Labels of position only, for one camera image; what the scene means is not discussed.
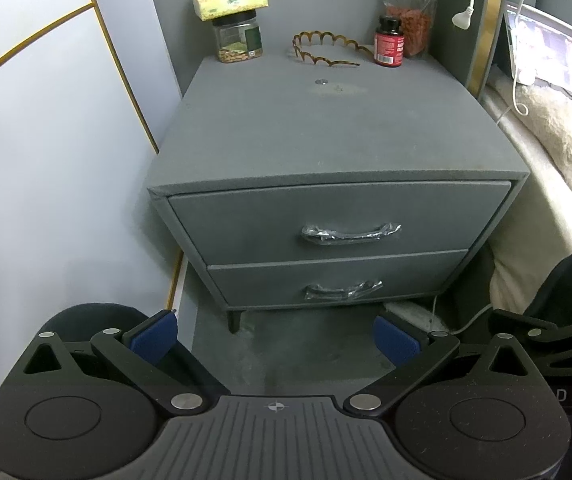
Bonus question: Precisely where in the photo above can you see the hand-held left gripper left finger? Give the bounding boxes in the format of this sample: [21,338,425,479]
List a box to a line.
[23,309,232,418]

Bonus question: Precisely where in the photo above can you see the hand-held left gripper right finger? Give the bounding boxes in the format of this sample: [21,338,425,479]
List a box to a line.
[342,312,534,418]

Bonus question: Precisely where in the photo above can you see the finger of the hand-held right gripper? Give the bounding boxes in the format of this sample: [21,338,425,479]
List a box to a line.
[488,309,562,348]

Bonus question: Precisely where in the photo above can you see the wooden drawer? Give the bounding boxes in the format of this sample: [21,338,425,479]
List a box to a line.
[167,180,513,267]

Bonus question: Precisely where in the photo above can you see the grey lower drawer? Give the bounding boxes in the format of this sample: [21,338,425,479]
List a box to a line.
[207,249,469,311]

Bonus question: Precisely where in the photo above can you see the white power strip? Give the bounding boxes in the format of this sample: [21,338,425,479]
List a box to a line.
[383,301,449,333]

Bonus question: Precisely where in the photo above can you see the beige bed mattress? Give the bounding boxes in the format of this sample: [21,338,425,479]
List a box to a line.
[481,85,572,313]

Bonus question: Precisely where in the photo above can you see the fluffy white blanket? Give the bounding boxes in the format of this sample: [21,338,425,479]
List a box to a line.
[486,80,572,206]

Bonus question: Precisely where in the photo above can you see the grey upholstered nightstand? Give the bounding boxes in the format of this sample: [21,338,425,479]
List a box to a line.
[147,52,531,333]

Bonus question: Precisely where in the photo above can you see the open laptop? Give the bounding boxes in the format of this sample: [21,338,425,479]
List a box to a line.
[503,2,572,111]

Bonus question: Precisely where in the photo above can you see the red supplement bottle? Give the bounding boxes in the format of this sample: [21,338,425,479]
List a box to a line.
[375,16,406,67]

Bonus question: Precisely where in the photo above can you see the brown wavy headband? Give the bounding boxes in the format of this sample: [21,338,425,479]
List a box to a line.
[292,31,376,68]

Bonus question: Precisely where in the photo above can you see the clear bag of red berries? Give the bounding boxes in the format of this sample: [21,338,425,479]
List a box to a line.
[373,0,439,58]

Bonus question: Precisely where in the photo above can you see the glass jar with black lid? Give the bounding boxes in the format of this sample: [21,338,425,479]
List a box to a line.
[211,10,264,64]

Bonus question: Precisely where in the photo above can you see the white charging cable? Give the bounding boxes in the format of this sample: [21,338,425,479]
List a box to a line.
[496,0,541,123]

